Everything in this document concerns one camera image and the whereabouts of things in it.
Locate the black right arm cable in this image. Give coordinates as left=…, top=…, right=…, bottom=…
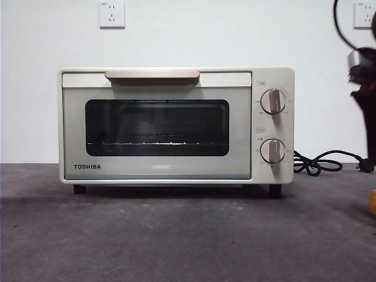
left=333, top=0, right=358, bottom=51

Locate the black oven power cable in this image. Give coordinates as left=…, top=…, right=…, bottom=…
left=293, top=150, right=371, bottom=177

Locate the glass oven door with handle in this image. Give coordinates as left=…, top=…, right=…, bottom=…
left=62, top=70, right=253, bottom=180

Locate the white wall socket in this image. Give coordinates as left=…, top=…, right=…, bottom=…
left=99, top=1, right=126, bottom=29
left=353, top=2, right=376, bottom=29

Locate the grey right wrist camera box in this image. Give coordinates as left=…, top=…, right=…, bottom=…
left=348, top=50, right=358, bottom=73

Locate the cream oven knob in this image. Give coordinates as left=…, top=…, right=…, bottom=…
left=260, top=89, right=287, bottom=115
left=260, top=139, right=286, bottom=165

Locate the wire oven rack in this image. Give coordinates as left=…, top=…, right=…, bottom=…
left=87, top=141, right=229, bottom=146

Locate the cream Toshiba toaster oven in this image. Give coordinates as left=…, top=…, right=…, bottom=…
left=58, top=66, right=296, bottom=195

